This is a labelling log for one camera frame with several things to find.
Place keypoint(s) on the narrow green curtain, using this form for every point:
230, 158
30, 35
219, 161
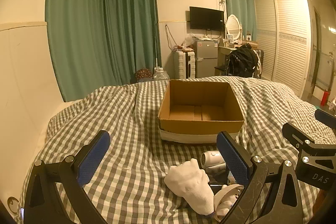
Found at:
240, 6

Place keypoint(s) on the white louvred wardrobe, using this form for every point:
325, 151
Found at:
286, 40

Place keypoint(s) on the white sock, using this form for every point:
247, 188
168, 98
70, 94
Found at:
187, 184

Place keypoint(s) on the red fire extinguisher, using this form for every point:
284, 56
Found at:
325, 98

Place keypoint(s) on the white suitcase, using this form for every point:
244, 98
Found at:
183, 65

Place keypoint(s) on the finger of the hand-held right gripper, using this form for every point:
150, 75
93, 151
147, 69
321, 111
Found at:
296, 134
326, 119

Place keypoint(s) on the patterned brown bag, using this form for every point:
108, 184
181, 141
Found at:
143, 74

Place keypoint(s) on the oval white mirror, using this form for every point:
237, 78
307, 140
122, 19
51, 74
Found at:
233, 24

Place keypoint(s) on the cardboard box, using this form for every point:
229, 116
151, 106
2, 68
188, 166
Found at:
199, 129

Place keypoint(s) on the white dressing table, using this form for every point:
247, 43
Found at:
224, 50

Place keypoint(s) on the white water heater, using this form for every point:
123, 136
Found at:
328, 66

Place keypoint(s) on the green corner curtain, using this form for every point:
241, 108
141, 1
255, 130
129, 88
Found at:
128, 24

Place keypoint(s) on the clear water jug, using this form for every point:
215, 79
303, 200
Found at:
160, 74

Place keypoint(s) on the grey small fridge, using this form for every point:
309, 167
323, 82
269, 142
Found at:
206, 58

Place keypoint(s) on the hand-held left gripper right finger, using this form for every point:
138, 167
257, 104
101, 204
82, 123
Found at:
233, 158

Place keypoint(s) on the white round toy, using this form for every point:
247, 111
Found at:
225, 199

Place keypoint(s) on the wooden chair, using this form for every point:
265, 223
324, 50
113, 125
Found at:
219, 69

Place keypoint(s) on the grey checked blanket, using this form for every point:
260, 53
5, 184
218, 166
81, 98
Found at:
126, 121

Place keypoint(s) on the black wall television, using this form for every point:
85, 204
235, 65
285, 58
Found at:
206, 18

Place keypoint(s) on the black jacket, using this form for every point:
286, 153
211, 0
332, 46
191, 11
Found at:
242, 60

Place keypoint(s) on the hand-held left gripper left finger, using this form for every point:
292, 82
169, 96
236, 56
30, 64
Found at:
95, 155

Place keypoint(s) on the wide green curtain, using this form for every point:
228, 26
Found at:
76, 29

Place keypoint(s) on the clear plastic bag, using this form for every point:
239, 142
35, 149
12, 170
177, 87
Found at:
190, 40

